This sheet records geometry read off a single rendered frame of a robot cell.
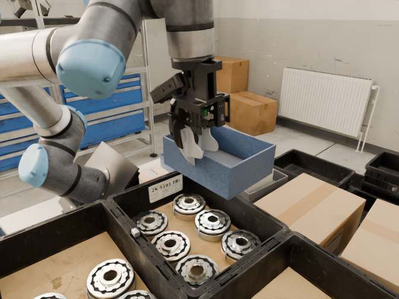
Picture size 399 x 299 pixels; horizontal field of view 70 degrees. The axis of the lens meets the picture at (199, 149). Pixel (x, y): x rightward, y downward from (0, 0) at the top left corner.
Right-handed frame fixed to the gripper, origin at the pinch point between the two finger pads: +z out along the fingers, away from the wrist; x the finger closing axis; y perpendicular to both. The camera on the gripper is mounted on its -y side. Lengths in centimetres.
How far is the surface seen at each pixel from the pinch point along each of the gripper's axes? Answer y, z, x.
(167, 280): 6.0, 19.9, -13.5
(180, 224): -13.4, 30.0, 3.3
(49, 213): -63, 41, -23
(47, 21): -197, -17, 32
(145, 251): -1.9, 18.5, -13.4
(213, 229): -3.1, 27.5, 7.1
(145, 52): -196, 16, 105
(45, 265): -23.2, 27.1, -30.7
